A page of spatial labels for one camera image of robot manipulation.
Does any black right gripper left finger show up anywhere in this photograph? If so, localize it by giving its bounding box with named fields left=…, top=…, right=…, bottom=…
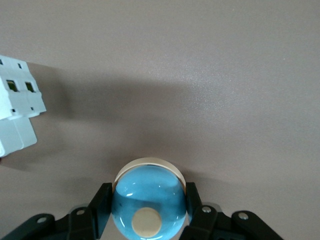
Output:
left=0, top=182, right=114, bottom=240

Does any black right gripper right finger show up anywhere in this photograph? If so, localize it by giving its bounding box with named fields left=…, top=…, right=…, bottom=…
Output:
left=178, top=181, right=285, bottom=240

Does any blue dome bell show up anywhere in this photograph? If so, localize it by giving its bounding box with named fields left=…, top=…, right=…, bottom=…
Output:
left=111, top=156, right=188, bottom=239

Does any white circuit breaker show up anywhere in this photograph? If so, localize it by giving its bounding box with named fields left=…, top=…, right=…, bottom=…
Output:
left=0, top=54, right=47, bottom=158

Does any brown table mat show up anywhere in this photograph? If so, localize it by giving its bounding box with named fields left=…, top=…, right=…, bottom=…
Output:
left=0, top=0, right=320, bottom=240

